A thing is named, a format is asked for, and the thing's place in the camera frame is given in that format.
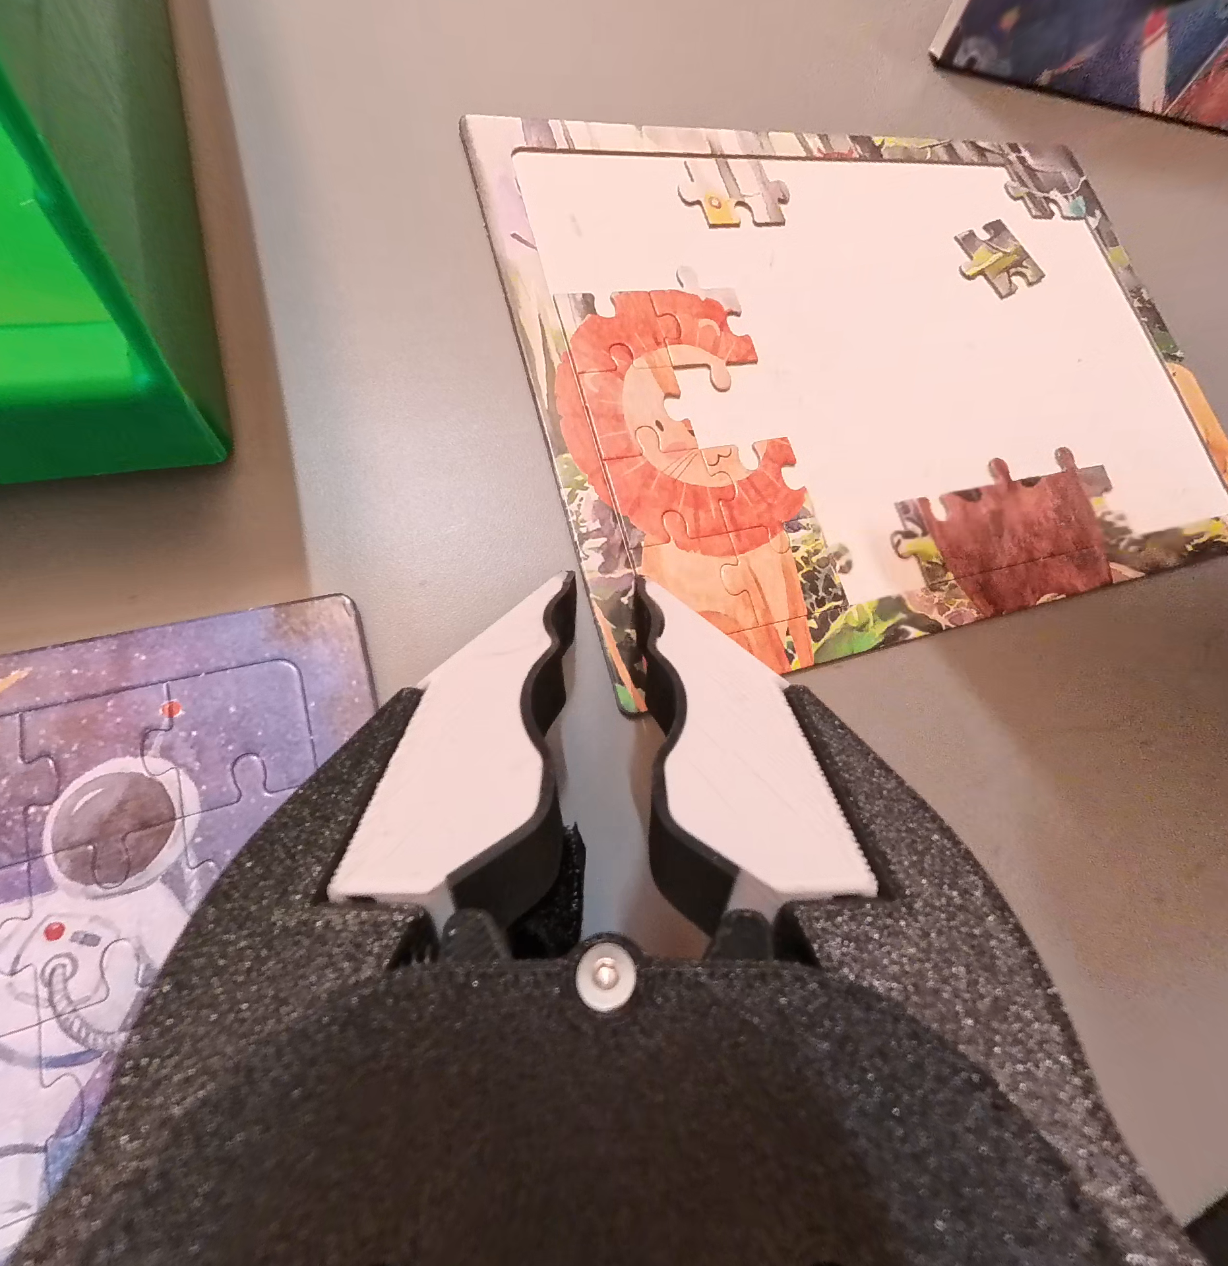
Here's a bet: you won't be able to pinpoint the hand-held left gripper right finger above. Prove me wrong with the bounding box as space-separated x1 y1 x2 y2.
635 577 877 945

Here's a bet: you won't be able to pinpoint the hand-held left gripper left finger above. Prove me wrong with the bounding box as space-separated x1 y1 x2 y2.
330 571 584 958

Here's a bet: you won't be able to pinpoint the whiskered orange puzzle piece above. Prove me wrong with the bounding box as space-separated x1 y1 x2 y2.
704 434 804 525

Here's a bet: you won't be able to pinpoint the assembled lion puzzle pieces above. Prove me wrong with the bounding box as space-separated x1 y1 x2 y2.
553 265 854 684

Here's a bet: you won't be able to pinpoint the lion jigsaw puzzle board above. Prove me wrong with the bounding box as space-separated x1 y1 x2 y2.
461 113 1228 717

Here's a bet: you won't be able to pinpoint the orange puzzle piece grey knob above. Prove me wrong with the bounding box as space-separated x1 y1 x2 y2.
654 265 760 369

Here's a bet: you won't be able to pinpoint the grey desk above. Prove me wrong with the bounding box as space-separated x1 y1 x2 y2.
170 0 1228 1228

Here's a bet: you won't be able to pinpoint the astronaut jigsaw puzzle board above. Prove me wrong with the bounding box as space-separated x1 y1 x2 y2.
0 593 378 1266

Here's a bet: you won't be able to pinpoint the assembled brown trunk puzzle pieces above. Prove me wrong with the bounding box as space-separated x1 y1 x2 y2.
893 449 1115 620

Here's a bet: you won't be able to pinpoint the grey yellow-green puzzle piece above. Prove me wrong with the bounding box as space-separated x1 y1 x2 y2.
956 217 1048 300

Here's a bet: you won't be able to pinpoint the green plastic bin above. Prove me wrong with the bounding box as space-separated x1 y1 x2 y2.
0 0 232 488

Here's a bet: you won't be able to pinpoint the grey puzzle piece yellow dot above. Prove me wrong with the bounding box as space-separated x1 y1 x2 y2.
679 156 791 229

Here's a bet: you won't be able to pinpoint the illustrated puzzle box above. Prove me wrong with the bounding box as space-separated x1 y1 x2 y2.
930 0 1228 134

